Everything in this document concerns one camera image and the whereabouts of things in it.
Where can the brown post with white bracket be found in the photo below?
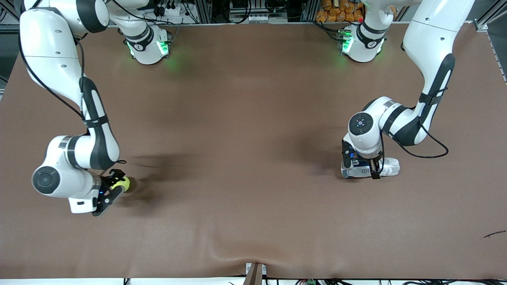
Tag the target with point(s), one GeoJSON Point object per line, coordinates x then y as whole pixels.
{"type": "Point", "coordinates": [255, 277]}

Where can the white blue tennis ball can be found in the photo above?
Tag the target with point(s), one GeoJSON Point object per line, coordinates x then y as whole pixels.
{"type": "Point", "coordinates": [392, 166]}

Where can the white power strip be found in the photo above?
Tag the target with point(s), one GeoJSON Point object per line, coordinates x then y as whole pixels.
{"type": "Point", "coordinates": [168, 11]}

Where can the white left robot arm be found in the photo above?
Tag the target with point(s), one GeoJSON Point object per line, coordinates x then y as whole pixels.
{"type": "Point", "coordinates": [431, 35]}

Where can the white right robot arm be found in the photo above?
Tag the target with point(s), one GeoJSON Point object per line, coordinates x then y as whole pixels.
{"type": "Point", "coordinates": [51, 39]}

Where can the electronics box with connectors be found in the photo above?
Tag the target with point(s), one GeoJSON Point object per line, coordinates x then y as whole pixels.
{"type": "Point", "coordinates": [257, 18]}

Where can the aluminium frame post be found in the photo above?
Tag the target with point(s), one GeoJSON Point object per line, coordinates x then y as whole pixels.
{"type": "Point", "coordinates": [204, 12]}
{"type": "Point", "coordinates": [309, 10]}

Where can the aluminium frame corner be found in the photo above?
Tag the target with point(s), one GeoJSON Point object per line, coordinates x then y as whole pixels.
{"type": "Point", "coordinates": [481, 25]}

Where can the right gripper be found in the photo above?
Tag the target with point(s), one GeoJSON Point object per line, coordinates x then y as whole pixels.
{"type": "Point", "coordinates": [107, 183]}

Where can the aluminium frame rail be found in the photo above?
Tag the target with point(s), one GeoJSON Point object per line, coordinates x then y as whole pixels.
{"type": "Point", "coordinates": [8, 27]}

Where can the brown table cover sheet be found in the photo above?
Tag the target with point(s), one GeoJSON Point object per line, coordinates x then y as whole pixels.
{"type": "Point", "coordinates": [253, 118]}

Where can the printed yellow tennis ball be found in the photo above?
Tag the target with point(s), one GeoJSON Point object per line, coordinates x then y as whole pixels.
{"type": "Point", "coordinates": [123, 184]}

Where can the bag of orange items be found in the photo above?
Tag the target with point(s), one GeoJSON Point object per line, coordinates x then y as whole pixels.
{"type": "Point", "coordinates": [336, 12]}

